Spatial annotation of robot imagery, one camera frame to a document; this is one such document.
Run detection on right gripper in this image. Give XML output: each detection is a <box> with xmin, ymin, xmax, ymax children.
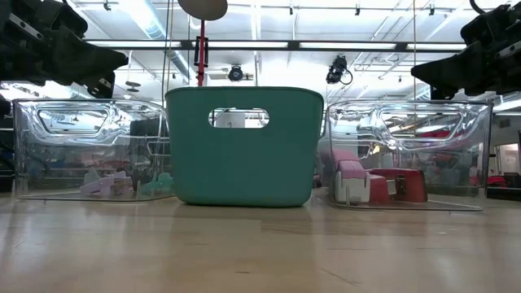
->
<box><xmin>410</xmin><ymin>2</ymin><xmax>521</xmax><ymax>97</ymax></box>

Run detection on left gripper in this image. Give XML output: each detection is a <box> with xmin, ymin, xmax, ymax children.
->
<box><xmin>0</xmin><ymin>0</ymin><xmax>129</xmax><ymax>99</ymax></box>

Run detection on red stapler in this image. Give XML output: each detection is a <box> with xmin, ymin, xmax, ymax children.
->
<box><xmin>365</xmin><ymin>167</ymin><xmax>427</xmax><ymax>204</ymax></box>

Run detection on pink stapler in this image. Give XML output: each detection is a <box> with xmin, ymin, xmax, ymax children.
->
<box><xmin>321</xmin><ymin>148</ymin><xmax>372</xmax><ymax>204</ymax></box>

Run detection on clear plastic bin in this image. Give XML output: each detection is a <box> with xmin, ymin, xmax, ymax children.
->
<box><xmin>317</xmin><ymin>99</ymin><xmax>494</xmax><ymax>212</ymax></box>
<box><xmin>11</xmin><ymin>97</ymin><xmax>177</xmax><ymax>203</ymax></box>

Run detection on red desk lamp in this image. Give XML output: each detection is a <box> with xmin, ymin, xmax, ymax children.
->
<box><xmin>177</xmin><ymin>0</ymin><xmax>229</xmax><ymax>87</ymax></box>

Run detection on teal plastic bin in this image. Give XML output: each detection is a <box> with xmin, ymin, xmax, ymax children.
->
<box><xmin>164</xmin><ymin>85</ymin><xmax>326</xmax><ymax>208</ymax></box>

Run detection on black metal rig frame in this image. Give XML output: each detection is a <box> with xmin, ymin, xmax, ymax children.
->
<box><xmin>83</xmin><ymin>38</ymin><xmax>469</xmax><ymax>52</ymax></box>

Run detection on black hanging camera with cable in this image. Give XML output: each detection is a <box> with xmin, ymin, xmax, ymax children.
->
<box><xmin>325</xmin><ymin>55</ymin><xmax>354</xmax><ymax>85</ymax></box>

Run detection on round black hanging camera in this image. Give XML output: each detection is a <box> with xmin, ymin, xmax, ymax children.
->
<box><xmin>227</xmin><ymin>64</ymin><xmax>244</xmax><ymax>82</ymax></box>

